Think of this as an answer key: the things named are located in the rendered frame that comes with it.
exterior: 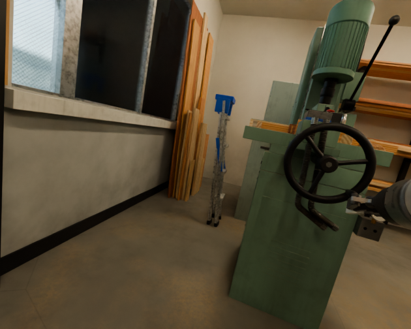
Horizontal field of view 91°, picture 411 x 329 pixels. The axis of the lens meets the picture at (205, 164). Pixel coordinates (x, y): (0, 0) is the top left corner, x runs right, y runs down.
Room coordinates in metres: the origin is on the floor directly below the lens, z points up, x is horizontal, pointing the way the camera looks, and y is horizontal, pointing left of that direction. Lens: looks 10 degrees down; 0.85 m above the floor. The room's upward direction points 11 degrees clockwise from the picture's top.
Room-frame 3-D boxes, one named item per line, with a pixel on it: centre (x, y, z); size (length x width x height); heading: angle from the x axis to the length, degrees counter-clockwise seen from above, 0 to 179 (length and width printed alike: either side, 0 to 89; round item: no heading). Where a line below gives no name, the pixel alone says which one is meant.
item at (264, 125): (1.04, -0.55, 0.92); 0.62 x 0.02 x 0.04; 74
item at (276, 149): (0.99, -0.50, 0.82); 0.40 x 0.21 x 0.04; 74
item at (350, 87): (1.21, -0.72, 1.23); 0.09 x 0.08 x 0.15; 164
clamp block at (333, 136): (0.87, -0.43, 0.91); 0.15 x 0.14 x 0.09; 74
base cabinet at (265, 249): (1.16, -0.55, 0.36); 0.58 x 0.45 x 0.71; 164
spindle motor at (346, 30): (1.05, -0.52, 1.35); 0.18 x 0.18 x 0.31
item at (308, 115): (0.87, -0.43, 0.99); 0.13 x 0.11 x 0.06; 74
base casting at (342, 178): (1.17, -0.55, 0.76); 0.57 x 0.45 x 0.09; 164
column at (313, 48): (1.33, -0.59, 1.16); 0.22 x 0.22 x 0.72; 74
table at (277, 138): (0.95, -0.45, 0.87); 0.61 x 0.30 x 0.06; 74
